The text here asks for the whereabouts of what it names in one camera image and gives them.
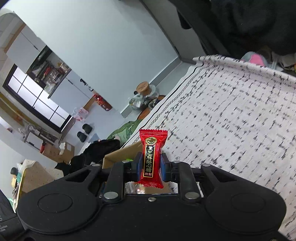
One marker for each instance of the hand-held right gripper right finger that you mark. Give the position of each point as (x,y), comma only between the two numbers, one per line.
(165,169)

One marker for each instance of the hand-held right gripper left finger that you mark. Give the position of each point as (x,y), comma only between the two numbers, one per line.
(138,166)

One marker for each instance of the red candy packet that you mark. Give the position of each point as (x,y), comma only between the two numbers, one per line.
(151,160)

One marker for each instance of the brown cardboard box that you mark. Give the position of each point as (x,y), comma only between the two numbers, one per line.
(120,155)

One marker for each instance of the green printed cloth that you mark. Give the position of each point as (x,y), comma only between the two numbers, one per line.
(126,132)

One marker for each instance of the pile of black clothes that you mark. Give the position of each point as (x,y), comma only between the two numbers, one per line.
(101,148)

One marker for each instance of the cream cloth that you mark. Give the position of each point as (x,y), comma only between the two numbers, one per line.
(37,178)

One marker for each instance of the cardboard box with tissue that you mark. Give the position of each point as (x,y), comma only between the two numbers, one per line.
(67,150)

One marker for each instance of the pink plastic bag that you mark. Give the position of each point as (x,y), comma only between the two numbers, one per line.
(81,114)

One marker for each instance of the brown lidded jar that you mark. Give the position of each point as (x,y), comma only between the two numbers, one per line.
(143,88)

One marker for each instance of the silver faucet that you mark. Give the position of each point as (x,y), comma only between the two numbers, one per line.
(29,131)

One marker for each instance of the white cabinet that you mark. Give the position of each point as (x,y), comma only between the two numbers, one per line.
(69,90)

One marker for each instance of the dark-framed glass door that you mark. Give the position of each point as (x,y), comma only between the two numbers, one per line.
(34,97)

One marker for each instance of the dark grey upright panel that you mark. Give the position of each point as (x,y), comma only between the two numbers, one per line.
(203,39)

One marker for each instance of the pink cloth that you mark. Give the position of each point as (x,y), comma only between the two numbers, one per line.
(255,59)

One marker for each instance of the black coat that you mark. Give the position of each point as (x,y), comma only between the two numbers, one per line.
(242,23)

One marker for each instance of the cluttered wall shelf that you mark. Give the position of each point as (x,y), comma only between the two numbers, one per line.
(50,71)

